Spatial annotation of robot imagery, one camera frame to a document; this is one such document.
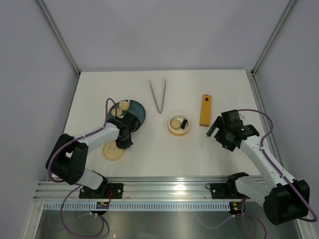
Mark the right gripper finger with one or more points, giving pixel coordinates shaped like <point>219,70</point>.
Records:
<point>220,137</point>
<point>216,125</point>

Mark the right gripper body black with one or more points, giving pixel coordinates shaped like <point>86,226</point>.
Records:
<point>230,145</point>

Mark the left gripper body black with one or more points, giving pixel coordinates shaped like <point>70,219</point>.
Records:
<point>129,134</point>

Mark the sushi roll cucumber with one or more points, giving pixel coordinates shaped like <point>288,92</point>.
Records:
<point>183,124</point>

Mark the yellow round lunch box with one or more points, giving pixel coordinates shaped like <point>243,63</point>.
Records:
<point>179,132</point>

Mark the steamed bun swirl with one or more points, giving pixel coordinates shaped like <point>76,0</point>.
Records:
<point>175,124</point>

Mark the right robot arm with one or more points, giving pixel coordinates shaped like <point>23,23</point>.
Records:
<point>283,197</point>

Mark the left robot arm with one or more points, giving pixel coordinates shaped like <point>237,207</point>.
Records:
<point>67,162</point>

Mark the yellow rectangular cutlery case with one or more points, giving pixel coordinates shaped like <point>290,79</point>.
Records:
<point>205,111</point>

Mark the plain steamed bun left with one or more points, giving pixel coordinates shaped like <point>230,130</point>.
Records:
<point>116,112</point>

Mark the blue ceramic plate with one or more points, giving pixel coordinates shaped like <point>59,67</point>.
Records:
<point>134,108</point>

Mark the cream round lid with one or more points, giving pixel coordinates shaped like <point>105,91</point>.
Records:
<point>111,152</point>

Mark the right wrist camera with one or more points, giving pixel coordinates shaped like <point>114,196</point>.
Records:
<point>231,118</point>

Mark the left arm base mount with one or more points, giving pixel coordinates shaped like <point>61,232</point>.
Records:
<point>105,191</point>

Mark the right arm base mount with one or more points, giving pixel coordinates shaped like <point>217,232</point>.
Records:
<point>226,190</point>

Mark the aluminium frame rail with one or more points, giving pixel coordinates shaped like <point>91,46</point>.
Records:
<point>142,188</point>

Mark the white slotted cable duct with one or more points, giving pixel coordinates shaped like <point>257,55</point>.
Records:
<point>140,206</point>

